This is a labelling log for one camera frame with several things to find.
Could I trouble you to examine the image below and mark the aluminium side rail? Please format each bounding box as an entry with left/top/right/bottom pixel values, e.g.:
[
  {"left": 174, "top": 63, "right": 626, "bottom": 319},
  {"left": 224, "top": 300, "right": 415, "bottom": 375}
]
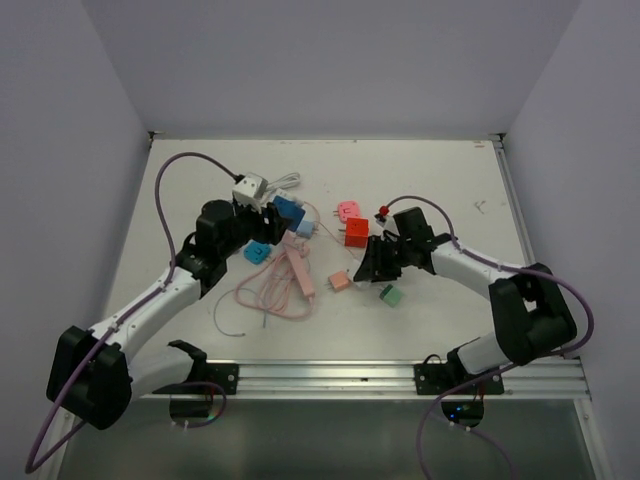
[{"left": 489, "top": 134, "right": 535, "bottom": 264}]

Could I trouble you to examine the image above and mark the blue cube socket adapter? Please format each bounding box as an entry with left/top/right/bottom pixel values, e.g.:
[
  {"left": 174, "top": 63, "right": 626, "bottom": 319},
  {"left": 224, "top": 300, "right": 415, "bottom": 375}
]
[{"left": 273, "top": 195, "right": 306, "bottom": 232}]

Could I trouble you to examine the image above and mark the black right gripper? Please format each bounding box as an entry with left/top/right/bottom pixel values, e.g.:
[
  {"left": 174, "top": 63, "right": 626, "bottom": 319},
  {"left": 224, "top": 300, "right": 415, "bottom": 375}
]
[{"left": 355, "top": 234, "right": 413, "bottom": 283}]

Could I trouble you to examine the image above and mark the light blue adapter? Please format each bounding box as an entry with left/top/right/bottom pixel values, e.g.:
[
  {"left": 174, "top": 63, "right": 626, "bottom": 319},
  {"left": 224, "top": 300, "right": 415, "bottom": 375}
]
[{"left": 243, "top": 241, "right": 272, "bottom": 265}]

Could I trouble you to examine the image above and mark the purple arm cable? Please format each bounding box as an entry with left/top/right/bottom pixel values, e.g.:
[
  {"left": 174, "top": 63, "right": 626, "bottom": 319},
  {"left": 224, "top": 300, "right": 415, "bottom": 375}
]
[
  {"left": 23, "top": 152, "right": 241, "bottom": 474},
  {"left": 377, "top": 194, "right": 596, "bottom": 480}
]

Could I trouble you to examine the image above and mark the orange charger plug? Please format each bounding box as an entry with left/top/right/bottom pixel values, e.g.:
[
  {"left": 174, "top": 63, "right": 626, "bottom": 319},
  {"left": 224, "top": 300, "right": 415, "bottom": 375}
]
[{"left": 327, "top": 271, "right": 351, "bottom": 292}]

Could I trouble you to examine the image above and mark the pink socket adapter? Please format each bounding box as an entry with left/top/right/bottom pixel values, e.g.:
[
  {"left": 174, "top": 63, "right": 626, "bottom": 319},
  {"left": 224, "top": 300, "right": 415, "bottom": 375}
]
[{"left": 334, "top": 200, "right": 361, "bottom": 224}]

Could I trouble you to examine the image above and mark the light blue usb cable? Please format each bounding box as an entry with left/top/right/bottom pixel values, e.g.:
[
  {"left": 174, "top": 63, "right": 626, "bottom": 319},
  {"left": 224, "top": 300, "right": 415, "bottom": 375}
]
[{"left": 213, "top": 289, "right": 274, "bottom": 339}]

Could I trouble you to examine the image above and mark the blue charger plug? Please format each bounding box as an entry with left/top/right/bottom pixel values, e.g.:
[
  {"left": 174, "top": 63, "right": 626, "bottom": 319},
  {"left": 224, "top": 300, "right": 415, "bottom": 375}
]
[{"left": 296, "top": 220, "right": 318, "bottom": 239}]

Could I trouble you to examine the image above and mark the red cube socket adapter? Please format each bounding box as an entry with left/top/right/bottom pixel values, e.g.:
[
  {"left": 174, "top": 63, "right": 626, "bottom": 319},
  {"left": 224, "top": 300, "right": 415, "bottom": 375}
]
[{"left": 344, "top": 217, "right": 369, "bottom": 248}]

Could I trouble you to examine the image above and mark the pink power strip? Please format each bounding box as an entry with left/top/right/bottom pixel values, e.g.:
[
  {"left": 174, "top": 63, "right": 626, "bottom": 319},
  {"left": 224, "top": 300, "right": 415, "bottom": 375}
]
[{"left": 282, "top": 231, "right": 315, "bottom": 299}]

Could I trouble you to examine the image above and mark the thick pink power cord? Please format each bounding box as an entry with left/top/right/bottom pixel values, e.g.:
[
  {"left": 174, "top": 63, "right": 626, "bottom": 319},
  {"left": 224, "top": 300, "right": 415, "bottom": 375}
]
[{"left": 233, "top": 239, "right": 317, "bottom": 321}]

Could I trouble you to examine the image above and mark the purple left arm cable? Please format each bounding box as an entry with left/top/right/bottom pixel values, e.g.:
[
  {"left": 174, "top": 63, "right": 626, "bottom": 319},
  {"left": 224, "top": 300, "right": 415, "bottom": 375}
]
[{"left": 23, "top": 152, "right": 241, "bottom": 474}]

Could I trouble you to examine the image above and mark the aluminium front rail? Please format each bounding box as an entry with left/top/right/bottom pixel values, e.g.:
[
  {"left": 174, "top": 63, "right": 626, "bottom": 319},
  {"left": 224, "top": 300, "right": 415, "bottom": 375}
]
[{"left": 125, "top": 354, "right": 591, "bottom": 401}]

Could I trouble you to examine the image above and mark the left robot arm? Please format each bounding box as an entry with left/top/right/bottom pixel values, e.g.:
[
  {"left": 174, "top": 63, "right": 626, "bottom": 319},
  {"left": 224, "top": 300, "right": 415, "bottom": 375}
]
[{"left": 46, "top": 200, "right": 291, "bottom": 430}]

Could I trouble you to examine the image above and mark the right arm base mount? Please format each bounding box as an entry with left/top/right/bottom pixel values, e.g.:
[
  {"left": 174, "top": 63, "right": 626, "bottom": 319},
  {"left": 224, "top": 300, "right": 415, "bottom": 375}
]
[{"left": 413, "top": 348, "right": 505, "bottom": 429}]

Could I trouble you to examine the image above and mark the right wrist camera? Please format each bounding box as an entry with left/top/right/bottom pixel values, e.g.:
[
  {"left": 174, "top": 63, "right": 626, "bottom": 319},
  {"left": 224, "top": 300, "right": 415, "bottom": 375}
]
[{"left": 374, "top": 205, "right": 395, "bottom": 229}]

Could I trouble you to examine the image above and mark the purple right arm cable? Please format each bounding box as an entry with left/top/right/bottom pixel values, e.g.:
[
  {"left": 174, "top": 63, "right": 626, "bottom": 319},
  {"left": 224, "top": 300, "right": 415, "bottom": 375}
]
[{"left": 377, "top": 194, "right": 596, "bottom": 480}]

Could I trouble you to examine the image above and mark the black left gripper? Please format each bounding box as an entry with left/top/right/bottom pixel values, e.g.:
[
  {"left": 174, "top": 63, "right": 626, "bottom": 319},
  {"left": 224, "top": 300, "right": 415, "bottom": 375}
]
[{"left": 219, "top": 198, "right": 291, "bottom": 258}]

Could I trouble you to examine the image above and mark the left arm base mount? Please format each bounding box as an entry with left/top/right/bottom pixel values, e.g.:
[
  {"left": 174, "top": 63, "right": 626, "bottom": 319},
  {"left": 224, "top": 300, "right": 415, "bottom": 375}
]
[{"left": 136, "top": 340, "right": 240, "bottom": 431}]

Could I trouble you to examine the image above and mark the green plug adapter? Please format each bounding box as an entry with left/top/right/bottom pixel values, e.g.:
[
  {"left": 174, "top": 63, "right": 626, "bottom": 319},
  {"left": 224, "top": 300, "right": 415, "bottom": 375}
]
[{"left": 378, "top": 284, "right": 405, "bottom": 308}]

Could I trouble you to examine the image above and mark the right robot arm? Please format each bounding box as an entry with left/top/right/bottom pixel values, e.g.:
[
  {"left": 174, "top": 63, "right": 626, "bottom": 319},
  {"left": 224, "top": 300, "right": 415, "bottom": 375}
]
[{"left": 350, "top": 207, "right": 577, "bottom": 393}]

